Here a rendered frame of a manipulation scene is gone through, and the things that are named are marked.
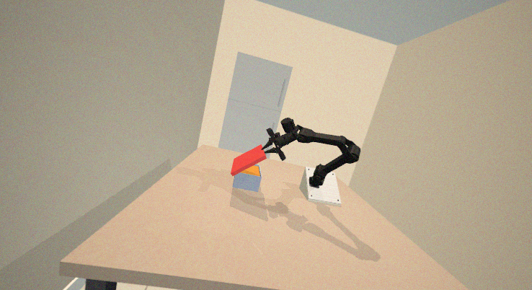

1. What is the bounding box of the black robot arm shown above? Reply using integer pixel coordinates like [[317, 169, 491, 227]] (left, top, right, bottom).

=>
[[281, 118, 360, 188]]

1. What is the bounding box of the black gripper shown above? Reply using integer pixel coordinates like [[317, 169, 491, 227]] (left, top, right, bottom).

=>
[[261, 128, 290, 161]]

